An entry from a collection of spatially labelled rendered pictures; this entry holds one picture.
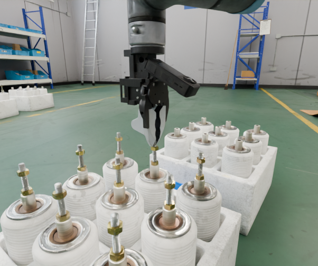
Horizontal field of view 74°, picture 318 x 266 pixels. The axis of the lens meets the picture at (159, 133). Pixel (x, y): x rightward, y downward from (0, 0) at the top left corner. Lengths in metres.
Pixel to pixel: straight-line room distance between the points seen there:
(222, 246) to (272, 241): 0.35
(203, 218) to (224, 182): 0.27
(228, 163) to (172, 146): 0.22
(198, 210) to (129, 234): 0.14
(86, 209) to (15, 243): 0.13
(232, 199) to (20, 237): 0.55
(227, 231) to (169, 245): 0.17
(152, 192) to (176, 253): 0.17
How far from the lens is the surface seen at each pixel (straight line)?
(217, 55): 6.60
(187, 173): 0.76
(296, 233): 0.86
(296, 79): 6.77
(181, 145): 0.80
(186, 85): 0.41
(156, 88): 0.45
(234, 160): 0.71
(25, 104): 3.07
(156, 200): 0.51
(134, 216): 0.43
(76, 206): 0.52
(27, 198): 0.47
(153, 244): 0.37
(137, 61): 0.48
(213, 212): 0.46
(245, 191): 0.70
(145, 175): 0.53
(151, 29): 0.44
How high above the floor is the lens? 0.50
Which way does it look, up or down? 17 degrees down
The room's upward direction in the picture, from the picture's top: straight up
